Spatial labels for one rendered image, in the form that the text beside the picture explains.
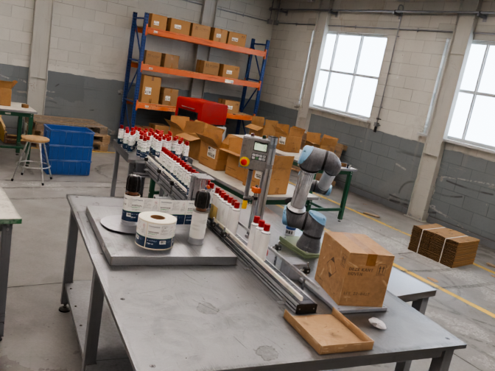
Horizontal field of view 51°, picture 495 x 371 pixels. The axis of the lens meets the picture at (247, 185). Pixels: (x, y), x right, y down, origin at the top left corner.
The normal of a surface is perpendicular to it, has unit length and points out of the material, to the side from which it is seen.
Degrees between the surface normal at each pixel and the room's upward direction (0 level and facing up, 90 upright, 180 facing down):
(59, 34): 90
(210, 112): 90
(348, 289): 90
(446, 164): 90
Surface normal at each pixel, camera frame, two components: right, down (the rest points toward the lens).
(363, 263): 0.26, 0.26
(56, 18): 0.55, 0.28
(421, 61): -0.82, -0.02
